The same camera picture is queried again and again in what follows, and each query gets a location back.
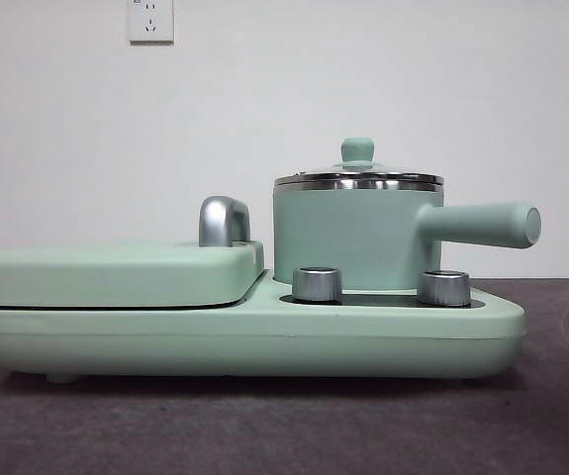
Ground glass pot lid green knob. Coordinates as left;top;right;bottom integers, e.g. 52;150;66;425
272;136;445;192

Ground chrome control knob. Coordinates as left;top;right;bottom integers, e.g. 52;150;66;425
417;269;473;305
292;265;343;302

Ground white wall socket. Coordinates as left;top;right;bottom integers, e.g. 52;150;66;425
129;0;175;45

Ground green pot with handle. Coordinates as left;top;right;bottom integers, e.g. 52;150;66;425
272;183;543;293

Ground green breakfast machine base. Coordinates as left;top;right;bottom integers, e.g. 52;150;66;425
0;270;527;385

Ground green griddle lid chrome handle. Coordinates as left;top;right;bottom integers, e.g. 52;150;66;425
0;196;267;309

